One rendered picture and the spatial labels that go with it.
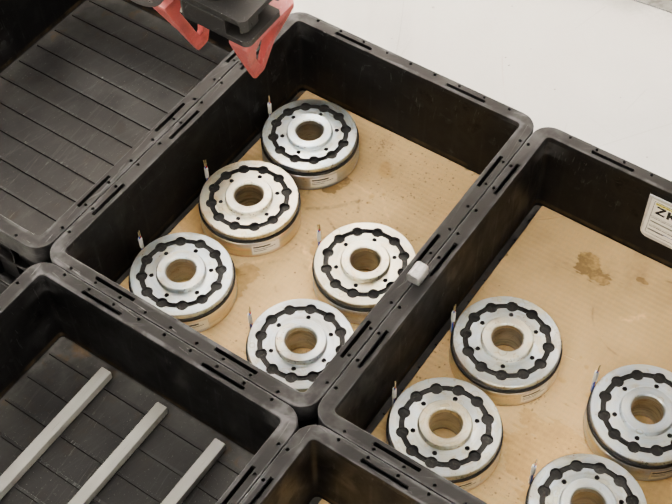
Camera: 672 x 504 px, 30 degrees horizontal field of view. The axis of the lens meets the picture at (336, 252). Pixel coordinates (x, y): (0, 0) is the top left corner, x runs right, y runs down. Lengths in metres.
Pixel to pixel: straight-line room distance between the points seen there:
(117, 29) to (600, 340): 0.67
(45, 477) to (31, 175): 0.36
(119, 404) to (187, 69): 0.44
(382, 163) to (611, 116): 0.37
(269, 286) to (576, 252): 0.31
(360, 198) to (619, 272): 0.27
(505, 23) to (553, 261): 0.50
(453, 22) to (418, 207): 0.44
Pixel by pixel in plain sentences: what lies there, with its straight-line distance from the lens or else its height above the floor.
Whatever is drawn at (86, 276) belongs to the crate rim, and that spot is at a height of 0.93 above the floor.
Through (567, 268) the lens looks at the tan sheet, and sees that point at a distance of 1.27.
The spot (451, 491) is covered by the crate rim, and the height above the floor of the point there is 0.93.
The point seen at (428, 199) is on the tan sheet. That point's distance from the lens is 1.31.
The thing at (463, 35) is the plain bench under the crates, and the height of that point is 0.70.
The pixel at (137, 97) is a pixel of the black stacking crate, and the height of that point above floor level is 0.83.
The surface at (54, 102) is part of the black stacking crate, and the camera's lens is 1.45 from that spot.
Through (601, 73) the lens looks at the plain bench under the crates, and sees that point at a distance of 1.65.
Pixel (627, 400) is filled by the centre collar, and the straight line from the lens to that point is 1.16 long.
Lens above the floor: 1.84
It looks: 53 degrees down
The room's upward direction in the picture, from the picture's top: 2 degrees counter-clockwise
